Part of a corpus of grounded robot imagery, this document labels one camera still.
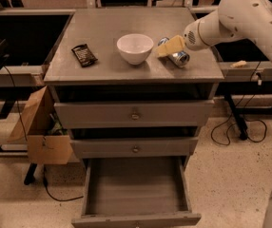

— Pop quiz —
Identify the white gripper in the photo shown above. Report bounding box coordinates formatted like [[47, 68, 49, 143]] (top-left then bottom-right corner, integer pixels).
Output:
[[155, 10, 235, 58]]

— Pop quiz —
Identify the blue silver redbull can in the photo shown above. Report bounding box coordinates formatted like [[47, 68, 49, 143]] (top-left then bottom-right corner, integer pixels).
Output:
[[158, 37, 189, 67]]

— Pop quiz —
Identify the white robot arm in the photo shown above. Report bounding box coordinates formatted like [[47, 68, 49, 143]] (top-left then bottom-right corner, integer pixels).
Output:
[[155, 0, 272, 63]]

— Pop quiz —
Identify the grey drawer cabinet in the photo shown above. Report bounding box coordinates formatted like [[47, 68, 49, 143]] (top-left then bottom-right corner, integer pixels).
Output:
[[43, 7, 225, 176]]

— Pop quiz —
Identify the grey top drawer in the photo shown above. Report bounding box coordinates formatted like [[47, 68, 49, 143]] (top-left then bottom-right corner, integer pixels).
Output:
[[54, 100, 214, 129]]

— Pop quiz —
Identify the grey middle drawer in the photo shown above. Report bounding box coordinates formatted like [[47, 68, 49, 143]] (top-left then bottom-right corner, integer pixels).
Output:
[[71, 137, 198, 159]]

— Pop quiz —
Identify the grey open bottom drawer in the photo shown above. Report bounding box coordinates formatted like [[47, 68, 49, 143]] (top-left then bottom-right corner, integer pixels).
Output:
[[72, 157, 201, 228]]

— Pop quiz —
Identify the white ceramic bowl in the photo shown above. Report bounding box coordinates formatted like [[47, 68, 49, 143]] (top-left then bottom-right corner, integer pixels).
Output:
[[116, 33, 154, 65]]

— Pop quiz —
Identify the yellow foam scrap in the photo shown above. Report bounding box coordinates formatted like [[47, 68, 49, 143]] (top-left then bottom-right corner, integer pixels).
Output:
[[230, 60, 247, 68]]

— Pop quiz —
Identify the dark snack packet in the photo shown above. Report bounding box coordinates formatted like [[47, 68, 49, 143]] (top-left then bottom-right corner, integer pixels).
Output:
[[71, 44, 97, 67]]

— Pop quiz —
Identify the brown cardboard box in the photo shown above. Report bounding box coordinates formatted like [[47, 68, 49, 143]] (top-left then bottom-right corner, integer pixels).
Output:
[[8, 86, 72, 164]]

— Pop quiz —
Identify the grey metal side rail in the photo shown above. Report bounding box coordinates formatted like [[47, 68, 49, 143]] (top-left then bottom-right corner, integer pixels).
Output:
[[219, 61, 272, 83]]

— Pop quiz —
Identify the black floor cable right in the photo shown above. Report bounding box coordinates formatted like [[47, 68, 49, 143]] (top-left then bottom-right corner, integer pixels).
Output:
[[209, 60, 268, 146]]

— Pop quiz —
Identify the black floor cable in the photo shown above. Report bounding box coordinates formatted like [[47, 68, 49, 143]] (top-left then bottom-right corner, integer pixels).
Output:
[[2, 65, 85, 203], [209, 60, 268, 146]]

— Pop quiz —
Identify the black floor cable left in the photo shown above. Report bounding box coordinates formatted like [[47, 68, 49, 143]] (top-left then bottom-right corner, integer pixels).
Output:
[[2, 65, 85, 203]]

